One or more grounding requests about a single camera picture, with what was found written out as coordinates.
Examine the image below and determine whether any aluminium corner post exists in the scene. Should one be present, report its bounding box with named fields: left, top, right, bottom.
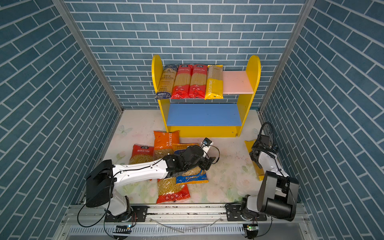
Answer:
left=259, top=0, right=316, bottom=113
left=52, top=0, right=124, bottom=113

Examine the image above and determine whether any yellow spaghetti box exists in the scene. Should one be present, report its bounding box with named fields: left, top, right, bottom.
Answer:
left=245, top=140, right=265, bottom=181
left=205, top=65, right=224, bottom=100

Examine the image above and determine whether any aluminium corner post left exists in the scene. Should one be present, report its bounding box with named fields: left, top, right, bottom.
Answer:
left=52, top=0, right=124, bottom=113

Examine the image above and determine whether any blue elbow pasta bag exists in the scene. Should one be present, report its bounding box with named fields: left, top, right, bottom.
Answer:
left=176, top=170, right=209, bottom=185

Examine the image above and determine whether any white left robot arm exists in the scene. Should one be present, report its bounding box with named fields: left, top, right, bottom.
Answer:
left=86, top=145, right=216, bottom=216

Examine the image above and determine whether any red spaghetti bag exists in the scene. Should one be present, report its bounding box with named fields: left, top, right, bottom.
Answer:
left=189, top=64, right=208, bottom=99
left=171, top=65, right=193, bottom=99

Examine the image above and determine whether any aluminium corner post right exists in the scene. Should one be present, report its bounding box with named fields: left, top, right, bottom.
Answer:
left=259, top=0, right=316, bottom=113

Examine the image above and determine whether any yellow shelf unit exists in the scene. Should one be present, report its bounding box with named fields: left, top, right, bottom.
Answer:
left=158, top=56, right=261, bottom=138

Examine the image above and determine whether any orange pasta bag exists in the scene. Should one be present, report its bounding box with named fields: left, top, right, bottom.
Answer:
left=153, top=131, right=180, bottom=160

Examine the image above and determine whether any red macaroni bag back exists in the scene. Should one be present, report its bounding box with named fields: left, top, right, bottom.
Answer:
left=129, top=145, right=154, bottom=165

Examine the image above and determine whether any red macaroni bag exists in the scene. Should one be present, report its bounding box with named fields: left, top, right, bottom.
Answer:
left=129, top=145, right=154, bottom=165
left=156, top=178, right=191, bottom=204

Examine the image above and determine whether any dark blue spaghetti bag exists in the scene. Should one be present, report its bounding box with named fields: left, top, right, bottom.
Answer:
left=155, top=64, right=179, bottom=100

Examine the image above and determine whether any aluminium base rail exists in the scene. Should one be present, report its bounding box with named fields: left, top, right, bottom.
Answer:
left=53, top=204, right=317, bottom=240

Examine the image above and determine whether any red macaroni bag front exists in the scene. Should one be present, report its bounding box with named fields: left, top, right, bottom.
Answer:
left=156, top=178, right=191, bottom=204

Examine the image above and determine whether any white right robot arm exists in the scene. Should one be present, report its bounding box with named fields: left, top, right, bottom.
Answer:
left=241, top=134, right=299, bottom=222

